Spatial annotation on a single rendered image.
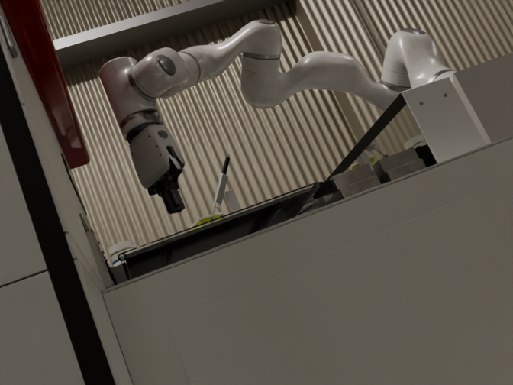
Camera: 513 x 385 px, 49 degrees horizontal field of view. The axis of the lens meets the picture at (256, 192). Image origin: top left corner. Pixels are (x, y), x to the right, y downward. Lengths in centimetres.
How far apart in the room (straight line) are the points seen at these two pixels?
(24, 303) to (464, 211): 58
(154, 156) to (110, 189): 205
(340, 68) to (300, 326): 91
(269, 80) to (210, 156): 173
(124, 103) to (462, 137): 63
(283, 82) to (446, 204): 77
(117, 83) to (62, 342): 74
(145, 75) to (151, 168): 18
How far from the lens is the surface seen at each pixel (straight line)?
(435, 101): 96
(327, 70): 149
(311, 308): 72
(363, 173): 106
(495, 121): 119
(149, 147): 110
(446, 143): 93
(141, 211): 308
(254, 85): 148
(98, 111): 332
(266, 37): 145
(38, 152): 54
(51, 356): 50
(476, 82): 121
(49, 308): 50
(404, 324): 76
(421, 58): 149
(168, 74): 112
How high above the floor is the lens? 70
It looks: 13 degrees up
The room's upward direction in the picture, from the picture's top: 23 degrees counter-clockwise
